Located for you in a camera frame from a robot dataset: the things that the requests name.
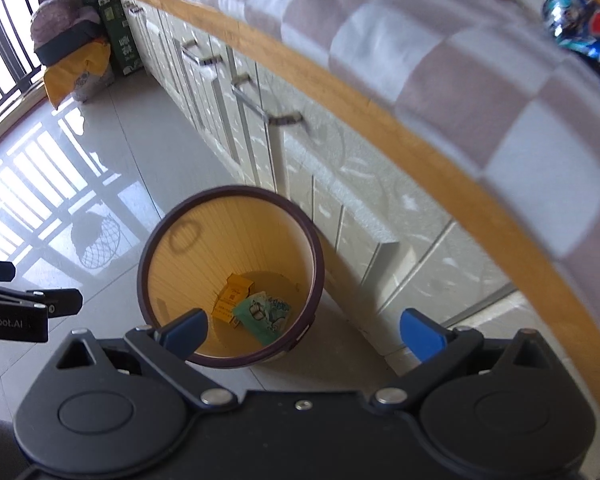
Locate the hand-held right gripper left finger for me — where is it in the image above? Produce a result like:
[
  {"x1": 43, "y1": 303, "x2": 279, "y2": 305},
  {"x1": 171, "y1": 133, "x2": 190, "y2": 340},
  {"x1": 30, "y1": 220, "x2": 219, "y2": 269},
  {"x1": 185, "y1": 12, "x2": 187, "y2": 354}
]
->
[{"x1": 55, "y1": 308, "x2": 238, "y2": 409}]

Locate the pink cloth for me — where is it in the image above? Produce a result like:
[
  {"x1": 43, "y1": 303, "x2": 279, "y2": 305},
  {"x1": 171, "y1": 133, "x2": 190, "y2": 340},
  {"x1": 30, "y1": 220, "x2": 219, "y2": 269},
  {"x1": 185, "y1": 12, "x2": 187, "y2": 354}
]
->
[{"x1": 30, "y1": 0, "x2": 99, "y2": 47}]

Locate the black balcony railing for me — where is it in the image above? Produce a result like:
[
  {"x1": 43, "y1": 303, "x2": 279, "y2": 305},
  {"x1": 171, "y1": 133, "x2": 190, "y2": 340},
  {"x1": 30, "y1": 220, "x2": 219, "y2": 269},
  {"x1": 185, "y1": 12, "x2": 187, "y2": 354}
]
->
[{"x1": 0, "y1": 0, "x2": 47, "y2": 137}]

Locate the yellow bin with purple rim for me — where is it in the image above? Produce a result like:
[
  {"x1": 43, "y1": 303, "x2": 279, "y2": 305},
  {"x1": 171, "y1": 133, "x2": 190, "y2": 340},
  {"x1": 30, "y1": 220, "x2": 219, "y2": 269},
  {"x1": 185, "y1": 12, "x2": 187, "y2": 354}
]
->
[{"x1": 137, "y1": 186, "x2": 326, "y2": 369}]

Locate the checkered mat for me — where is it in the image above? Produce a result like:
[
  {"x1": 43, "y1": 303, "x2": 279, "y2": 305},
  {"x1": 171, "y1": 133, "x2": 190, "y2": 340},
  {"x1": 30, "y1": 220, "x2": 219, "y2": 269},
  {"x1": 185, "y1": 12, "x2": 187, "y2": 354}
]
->
[{"x1": 109, "y1": 0, "x2": 600, "y2": 261}]

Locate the green tissue packet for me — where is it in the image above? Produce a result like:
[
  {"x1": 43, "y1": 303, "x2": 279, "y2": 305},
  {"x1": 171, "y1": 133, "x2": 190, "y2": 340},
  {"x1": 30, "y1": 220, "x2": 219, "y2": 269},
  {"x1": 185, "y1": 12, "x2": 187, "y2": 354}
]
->
[{"x1": 232, "y1": 293, "x2": 294, "y2": 346}]

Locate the dark basket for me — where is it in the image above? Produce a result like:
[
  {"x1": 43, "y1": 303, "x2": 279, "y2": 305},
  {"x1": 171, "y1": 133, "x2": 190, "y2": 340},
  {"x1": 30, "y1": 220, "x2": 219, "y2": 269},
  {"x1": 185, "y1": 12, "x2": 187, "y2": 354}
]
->
[{"x1": 33, "y1": 34, "x2": 104, "y2": 67}]

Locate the yellow cardboard packet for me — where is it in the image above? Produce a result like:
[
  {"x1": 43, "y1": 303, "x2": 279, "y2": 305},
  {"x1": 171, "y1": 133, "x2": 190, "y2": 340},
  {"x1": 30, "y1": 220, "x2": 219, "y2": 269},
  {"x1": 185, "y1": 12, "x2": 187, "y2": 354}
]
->
[{"x1": 212, "y1": 273, "x2": 256, "y2": 324}]

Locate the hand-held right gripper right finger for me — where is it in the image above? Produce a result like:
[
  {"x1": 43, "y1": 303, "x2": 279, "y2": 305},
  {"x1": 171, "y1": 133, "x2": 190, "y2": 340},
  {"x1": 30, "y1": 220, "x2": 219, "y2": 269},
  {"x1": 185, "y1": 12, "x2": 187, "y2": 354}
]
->
[{"x1": 370, "y1": 308, "x2": 566, "y2": 409}]

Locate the blue plastic bag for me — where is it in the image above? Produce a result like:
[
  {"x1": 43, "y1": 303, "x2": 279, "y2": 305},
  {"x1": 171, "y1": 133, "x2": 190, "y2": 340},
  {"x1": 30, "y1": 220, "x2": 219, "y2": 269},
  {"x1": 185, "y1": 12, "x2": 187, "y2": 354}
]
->
[{"x1": 541, "y1": 0, "x2": 600, "y2": 70}]

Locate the yellow bag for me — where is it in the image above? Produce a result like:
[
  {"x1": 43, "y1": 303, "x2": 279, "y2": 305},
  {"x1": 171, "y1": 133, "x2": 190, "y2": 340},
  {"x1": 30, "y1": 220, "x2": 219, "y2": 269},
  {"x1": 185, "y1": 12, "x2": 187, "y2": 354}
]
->
[{"x1": 42, "y1": 42, "x2": 116, "y2": 110}]

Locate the green cardboard box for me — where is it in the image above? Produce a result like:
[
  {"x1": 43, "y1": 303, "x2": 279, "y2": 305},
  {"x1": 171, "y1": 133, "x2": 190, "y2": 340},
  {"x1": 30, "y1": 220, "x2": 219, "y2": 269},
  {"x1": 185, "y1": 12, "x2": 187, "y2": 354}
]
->
[{"x1": 97, "y1": 0, "x2": 142, "y2": 79}]

